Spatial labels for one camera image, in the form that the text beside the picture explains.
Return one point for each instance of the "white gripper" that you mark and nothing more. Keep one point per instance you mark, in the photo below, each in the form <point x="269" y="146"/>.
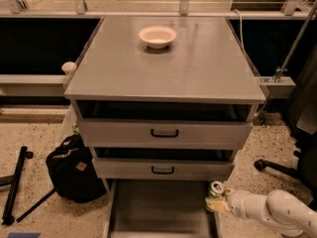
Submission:
<point x="238" y="201"/>

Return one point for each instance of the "green soda can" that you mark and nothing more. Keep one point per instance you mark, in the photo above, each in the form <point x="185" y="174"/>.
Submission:
<point x="216" y="189"/>

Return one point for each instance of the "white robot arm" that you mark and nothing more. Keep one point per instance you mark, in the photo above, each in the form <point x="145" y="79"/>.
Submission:
<point x="280" y="211"/>

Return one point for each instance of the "open bottom drawer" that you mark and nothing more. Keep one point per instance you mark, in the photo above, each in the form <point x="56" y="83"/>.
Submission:
<point x="159" y="209"/>

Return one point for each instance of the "grey drawer cabinet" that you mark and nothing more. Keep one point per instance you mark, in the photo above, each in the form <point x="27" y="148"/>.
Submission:
<point x="202" y="76"/>

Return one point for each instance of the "black office chair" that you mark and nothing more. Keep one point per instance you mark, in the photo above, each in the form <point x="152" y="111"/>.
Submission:
<point x="300" y="115"/>

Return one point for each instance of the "black backpack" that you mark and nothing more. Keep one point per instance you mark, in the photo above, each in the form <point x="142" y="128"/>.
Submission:
<point x="72" y="173"/>

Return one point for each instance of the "white bowl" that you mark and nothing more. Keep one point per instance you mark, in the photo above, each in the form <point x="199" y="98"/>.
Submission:
<point x="157" y="37"/>

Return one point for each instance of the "white round knob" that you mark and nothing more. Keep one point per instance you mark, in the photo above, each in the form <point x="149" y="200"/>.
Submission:
<point x="68" y="67"/>

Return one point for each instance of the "black metal stand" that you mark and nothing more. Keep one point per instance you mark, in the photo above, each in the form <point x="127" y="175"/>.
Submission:
<point x="13" y="181"/>

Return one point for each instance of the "blue object on floor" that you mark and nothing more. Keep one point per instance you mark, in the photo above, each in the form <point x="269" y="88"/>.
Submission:
<point x="23" y="235"/>

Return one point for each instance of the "middle drawer with black handle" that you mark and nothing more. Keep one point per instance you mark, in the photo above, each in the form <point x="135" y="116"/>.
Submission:
<point x="110" y="168"/>

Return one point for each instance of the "drawer with black handle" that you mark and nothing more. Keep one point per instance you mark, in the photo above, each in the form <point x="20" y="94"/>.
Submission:
<point x="165" y="135"/>
<point x="110" y="168"/>

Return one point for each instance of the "top drawer with black handle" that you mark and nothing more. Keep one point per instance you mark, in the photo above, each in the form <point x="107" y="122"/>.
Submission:
<point x="165" y="135"/>

